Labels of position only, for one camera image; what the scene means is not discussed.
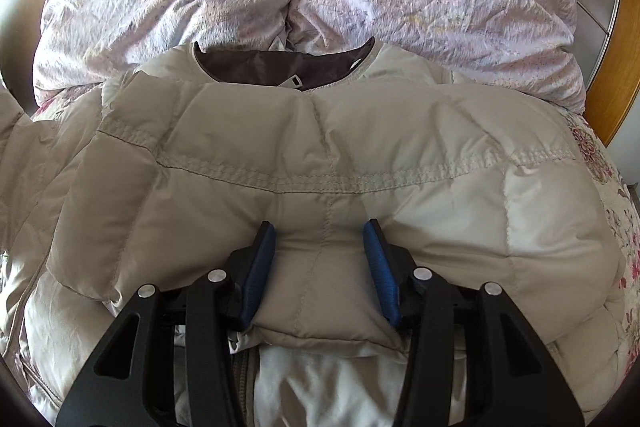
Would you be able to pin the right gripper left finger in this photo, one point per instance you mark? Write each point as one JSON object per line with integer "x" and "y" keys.
{"x": 128, "y": 380}

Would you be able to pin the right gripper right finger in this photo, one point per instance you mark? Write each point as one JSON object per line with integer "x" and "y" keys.
{"x": 511, "y": 378}

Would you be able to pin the cream white down jacket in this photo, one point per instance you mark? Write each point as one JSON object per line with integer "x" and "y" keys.
{"x": 261, "y": 114}

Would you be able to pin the floral bed quilt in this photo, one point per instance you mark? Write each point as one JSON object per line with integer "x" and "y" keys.
{"x": 520, "y": 193}

